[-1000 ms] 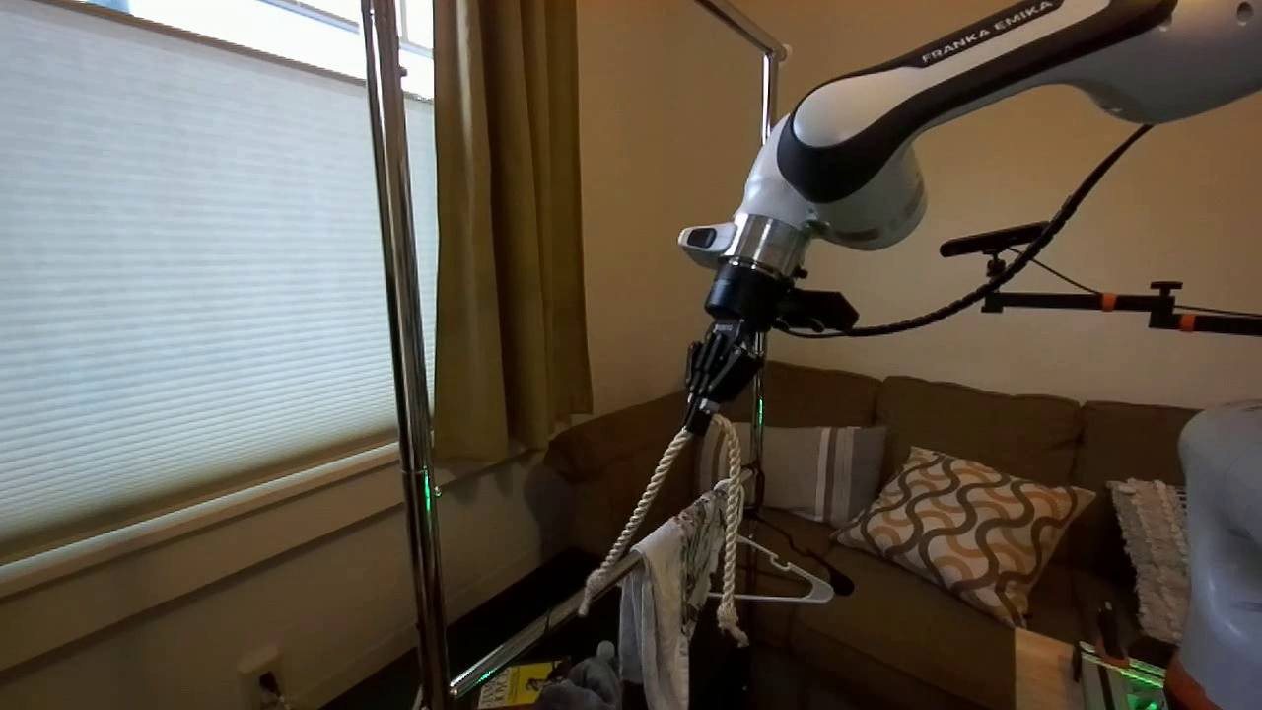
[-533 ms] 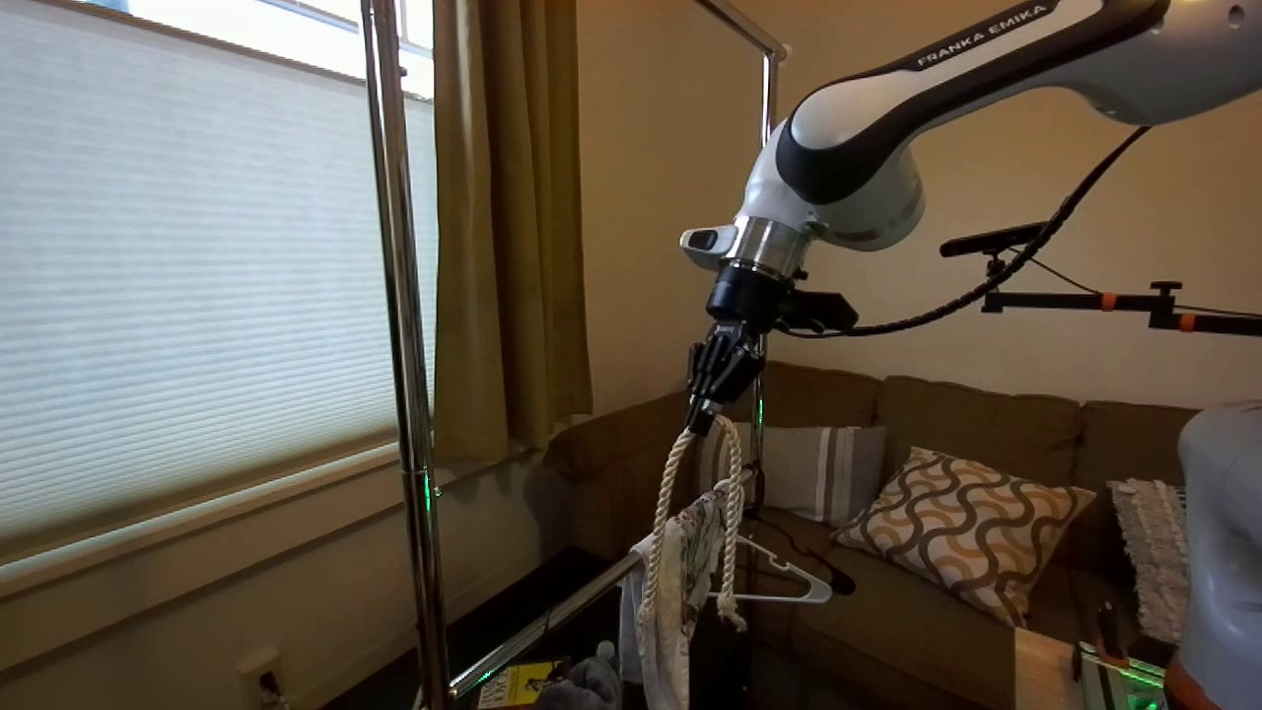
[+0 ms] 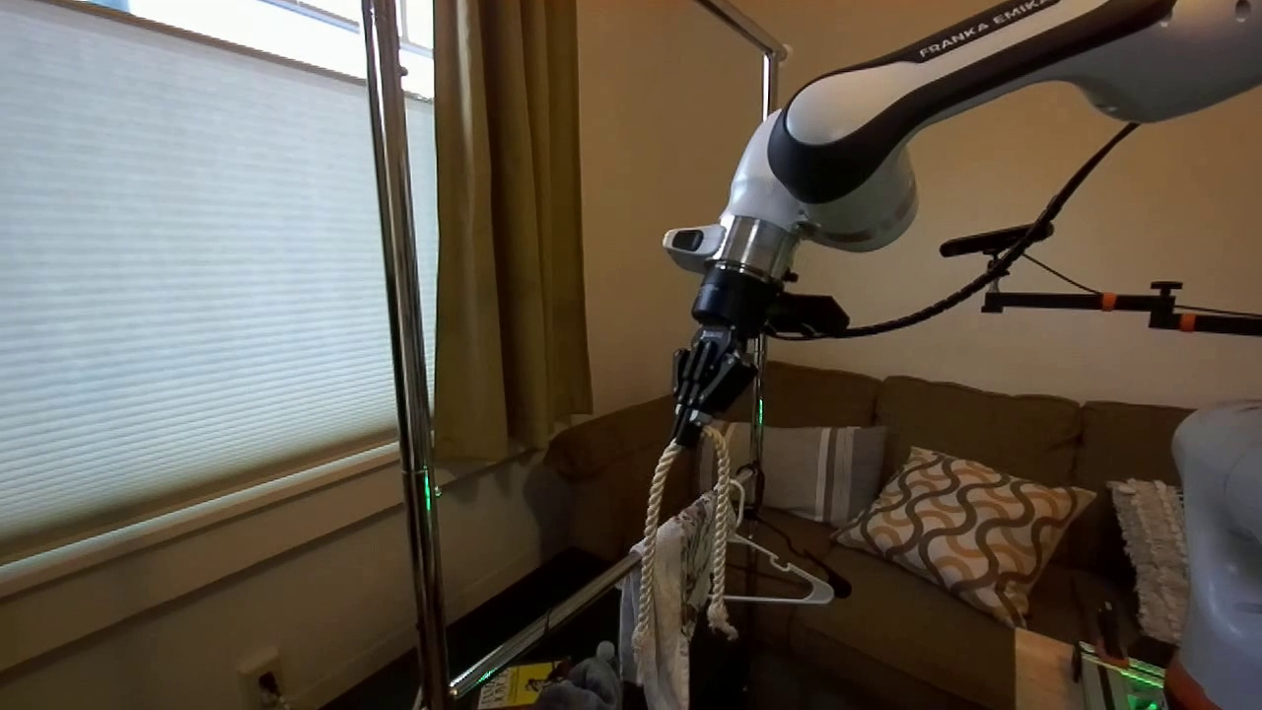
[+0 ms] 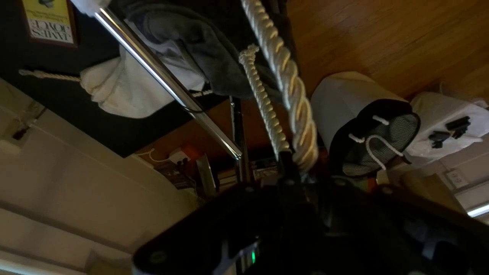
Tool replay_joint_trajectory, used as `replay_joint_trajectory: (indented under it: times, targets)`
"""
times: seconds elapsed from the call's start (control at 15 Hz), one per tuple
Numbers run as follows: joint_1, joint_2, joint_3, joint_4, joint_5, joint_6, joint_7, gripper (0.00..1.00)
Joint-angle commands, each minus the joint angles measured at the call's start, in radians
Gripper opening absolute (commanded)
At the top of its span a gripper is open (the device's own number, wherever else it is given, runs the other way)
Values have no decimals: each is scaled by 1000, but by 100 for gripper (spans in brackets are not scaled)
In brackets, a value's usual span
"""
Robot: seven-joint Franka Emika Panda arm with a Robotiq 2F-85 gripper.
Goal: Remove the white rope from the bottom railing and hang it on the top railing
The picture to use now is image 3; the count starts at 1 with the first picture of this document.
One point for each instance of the grey white striped pillow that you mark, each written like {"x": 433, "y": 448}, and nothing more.
{"x": 822, "y": 467}

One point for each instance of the yellow item on floor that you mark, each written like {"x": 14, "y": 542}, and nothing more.
{"x": 519, "y": 684}

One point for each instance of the beige box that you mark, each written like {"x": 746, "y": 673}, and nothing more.
{"x": 1048, "y": 673}

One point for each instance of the white textured pillow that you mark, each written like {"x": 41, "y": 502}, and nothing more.
{"x": 1159, "y": 556}

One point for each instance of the olive green curtain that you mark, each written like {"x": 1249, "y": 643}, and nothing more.
{"x": 508, "y": 222}

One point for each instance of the floral white cloth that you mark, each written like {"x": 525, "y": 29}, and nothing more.
{"x": 664, "y": 615}

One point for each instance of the white cellular window blind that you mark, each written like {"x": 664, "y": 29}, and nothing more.
{"x": 183, "y": 261}

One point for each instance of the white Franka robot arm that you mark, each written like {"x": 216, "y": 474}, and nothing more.
{"x": 895, "y": 105}

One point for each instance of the black boom with orange clamps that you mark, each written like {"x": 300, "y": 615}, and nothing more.
{"x": 1079, "y": 301}

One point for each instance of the brown fabric sofa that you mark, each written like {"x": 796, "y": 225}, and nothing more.
{"x": 972, "y": 421}

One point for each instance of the chrome rack high rail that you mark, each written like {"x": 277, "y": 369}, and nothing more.
{"x": 750, "y": 26}

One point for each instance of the chrome rack low rail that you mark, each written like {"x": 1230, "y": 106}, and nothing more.
{"x": 555, "y": 624}

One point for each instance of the black stereo camera bar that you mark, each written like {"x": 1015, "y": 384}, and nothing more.
{"x": 989, "y": 243}

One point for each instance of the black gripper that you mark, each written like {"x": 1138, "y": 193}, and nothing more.
{"x": 721, "y": 369}

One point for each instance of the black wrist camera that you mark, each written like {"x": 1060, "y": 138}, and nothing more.
{"x": 810, "y": 317}

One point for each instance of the grey crumpled cloth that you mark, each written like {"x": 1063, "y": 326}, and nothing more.
{"x": 586, "y": 680}

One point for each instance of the chrome rack vertical pole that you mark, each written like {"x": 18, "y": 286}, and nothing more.
{"x": 758, "y": 396}
{"x": 402, "y": 261}

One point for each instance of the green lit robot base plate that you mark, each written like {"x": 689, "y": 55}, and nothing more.
{"x": 1126, "y": 668}

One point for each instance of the brown wave pattern pillow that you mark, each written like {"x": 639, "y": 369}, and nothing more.
{"x": 969, "y": 524}

